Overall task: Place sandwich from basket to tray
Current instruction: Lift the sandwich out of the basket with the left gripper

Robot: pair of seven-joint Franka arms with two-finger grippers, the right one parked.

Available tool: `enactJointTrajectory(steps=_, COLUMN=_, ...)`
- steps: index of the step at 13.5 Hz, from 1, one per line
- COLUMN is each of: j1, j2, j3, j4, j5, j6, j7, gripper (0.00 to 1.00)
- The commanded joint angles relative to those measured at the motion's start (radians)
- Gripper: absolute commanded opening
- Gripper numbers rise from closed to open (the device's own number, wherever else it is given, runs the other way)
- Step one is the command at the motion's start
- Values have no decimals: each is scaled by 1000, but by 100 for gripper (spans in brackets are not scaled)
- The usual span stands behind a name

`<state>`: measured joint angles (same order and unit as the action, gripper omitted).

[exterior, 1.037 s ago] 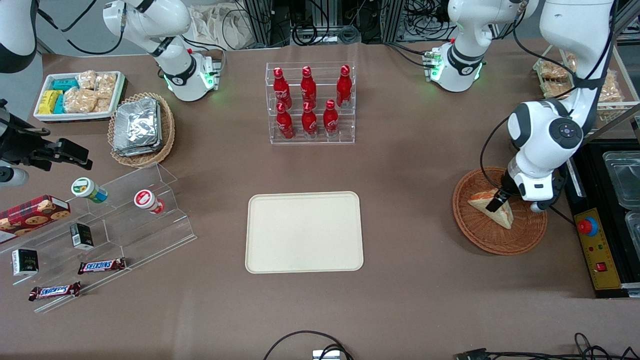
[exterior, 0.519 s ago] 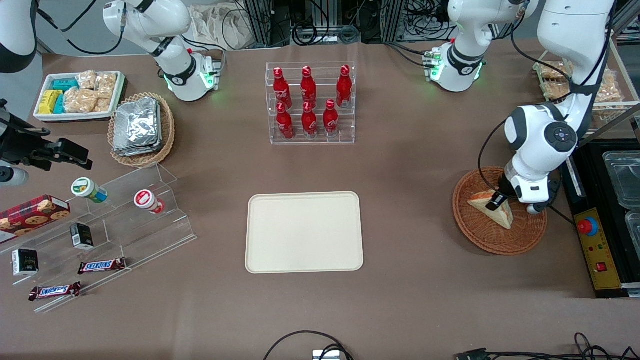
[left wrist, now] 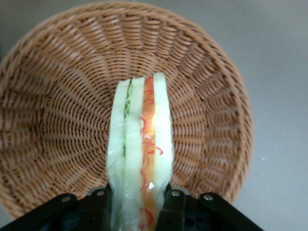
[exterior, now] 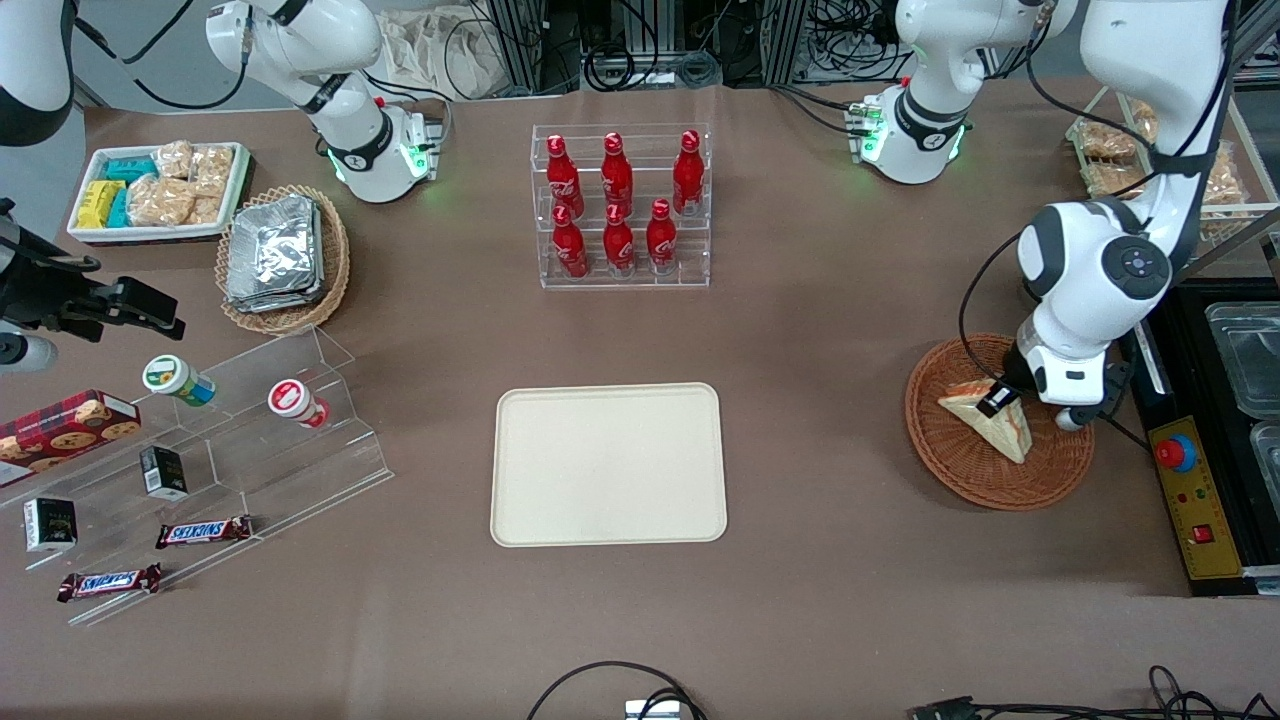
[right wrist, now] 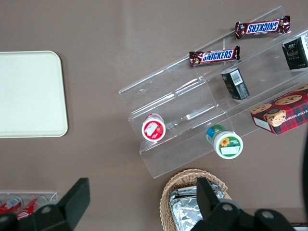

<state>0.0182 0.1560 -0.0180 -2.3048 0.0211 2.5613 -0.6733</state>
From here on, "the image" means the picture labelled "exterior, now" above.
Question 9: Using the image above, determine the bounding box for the white wire rack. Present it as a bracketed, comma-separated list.
[1065, 85, 1280, 246]

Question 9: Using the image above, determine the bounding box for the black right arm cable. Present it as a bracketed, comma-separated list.
[72, 0, 253, 112]

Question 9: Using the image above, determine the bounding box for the oval light wicker basket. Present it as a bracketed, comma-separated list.
[215, 185, 351, 336]

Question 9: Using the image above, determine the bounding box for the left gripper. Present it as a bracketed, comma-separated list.
[977, 340, 1131, 433]

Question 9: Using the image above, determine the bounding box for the black looped table cable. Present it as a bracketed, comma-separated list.
[527, 660, 707, 720]

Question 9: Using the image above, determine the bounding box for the beige rectangular tray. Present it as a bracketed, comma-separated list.
[490, 382, 728, 548]

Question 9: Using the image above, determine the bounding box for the round brown wicker basket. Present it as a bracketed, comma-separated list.
[905, 333, 1096, 512]

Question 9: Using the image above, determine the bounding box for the red cola bottle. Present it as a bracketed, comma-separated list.
[601, 132, 634, 213]
[672, 130, 705, 217]
[646, 199, 678, 275]
[603, 203, 636, 277]
[546, 135, 585, 216]
[552, 205, 589, 280]

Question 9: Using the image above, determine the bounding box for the grey aluminium frame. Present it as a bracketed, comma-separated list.
[485, 0, 813, 96]

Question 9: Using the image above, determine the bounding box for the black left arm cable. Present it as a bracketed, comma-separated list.
[957, 0, 1241, 393]

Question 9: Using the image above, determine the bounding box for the yellow snack packet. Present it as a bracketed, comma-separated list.
[77, 180, 126, 230]

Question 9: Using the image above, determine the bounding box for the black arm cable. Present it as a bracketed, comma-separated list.
[957, 0, 1241, 393]
[72, 0, 253, 112]

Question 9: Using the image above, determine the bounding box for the white rectangular snack tray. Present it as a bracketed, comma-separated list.
[67, 142, 251, 246]

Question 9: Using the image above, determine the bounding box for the silver foil packet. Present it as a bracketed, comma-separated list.
[225, 195, 326, 314]

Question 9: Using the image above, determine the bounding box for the small clear plastic container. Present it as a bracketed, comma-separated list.
[1250, 422, 1280, 491]

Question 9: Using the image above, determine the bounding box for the red lid yogurt cup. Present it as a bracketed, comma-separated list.
[267, 379, 331, 430]

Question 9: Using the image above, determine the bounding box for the black coiled cable bundle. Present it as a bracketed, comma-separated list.
[583, 40, 723, 93]

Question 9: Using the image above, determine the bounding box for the black machine with yellow panel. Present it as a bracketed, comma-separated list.
[1112, 205, 1280, 598]

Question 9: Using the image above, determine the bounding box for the beige cloth bag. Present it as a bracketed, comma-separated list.
[378, 8, 513, 101]

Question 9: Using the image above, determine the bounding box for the clear acrylic bottle rack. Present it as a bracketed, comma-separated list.
[531, 124, 712, 291]

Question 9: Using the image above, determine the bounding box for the black and white carton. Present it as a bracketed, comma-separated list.
[23, 497, 79, 554]

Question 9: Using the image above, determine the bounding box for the bagged fried snack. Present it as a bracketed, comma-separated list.
[1212, 140, 1248, 216]
[1085, 162, 1149, 199]
[1080, 122, 1139, 161]

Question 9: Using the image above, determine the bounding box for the Snickers chocolate bar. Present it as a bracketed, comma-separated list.
[155, 515, 254, 550]
[57, 563, 163, 603]

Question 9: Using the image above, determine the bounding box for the small black barcode box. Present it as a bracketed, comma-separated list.
[139, 446, 189, 502]

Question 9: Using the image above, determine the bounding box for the red tartan cookie box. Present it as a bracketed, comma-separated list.
[0, 390, 142, 488]

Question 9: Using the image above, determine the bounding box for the black cable with connector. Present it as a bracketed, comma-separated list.
[908, 665, 1280, 720]

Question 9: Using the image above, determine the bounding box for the clear acrylic stepped shelf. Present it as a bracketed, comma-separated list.
[0, 325, 394, 628]

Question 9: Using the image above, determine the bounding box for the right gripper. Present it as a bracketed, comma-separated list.
[0, 198, 187, 373]

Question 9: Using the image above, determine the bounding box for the green lid yogurt cup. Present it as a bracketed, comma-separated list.
[142, 355, 217, 407]

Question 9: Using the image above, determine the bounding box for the triangular sandwich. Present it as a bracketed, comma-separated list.
[937, 378, 1032, 465]

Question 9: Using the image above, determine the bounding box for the large clear plastic container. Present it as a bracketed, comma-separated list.
[1205, 302, 1280, 419]

